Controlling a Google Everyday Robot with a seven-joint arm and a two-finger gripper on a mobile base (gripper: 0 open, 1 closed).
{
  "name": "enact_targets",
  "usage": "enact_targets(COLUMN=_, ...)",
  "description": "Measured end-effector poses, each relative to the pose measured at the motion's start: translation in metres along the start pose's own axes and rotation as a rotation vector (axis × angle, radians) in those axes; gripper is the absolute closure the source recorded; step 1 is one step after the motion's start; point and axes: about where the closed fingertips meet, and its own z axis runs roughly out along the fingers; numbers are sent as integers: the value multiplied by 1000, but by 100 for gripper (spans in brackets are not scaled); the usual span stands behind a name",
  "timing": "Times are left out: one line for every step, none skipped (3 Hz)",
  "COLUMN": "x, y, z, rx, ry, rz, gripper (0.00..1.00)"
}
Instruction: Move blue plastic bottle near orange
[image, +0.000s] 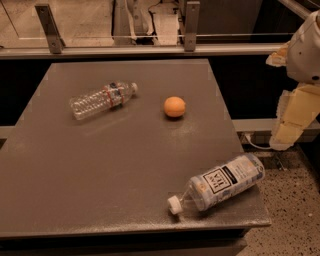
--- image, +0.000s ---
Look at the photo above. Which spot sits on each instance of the right metal railing bracket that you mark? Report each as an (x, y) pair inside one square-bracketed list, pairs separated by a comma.
[(191, 24)]

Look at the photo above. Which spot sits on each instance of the left metal railing bracket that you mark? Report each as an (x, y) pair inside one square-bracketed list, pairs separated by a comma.
[(53, 37)]

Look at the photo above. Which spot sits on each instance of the metal railing bracket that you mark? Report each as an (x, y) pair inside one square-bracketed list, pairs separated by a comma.
[(191, 24), (53, 37)]

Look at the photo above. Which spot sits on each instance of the orange fruit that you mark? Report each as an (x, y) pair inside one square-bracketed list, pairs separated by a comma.
[(174, 107)]

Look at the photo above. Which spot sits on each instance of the blue labelled plastic bottle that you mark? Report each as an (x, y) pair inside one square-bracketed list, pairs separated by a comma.
[(218, 184)]

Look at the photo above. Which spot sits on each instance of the metal window ledge rail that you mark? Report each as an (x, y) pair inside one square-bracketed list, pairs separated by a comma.
[(142, 51)]

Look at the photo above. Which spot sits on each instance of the clear crushed plastic bottle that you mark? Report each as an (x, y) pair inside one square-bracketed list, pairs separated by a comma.
[(109, 96)]

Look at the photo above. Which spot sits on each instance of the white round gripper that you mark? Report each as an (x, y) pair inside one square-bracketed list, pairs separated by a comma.
[(305, 55)]

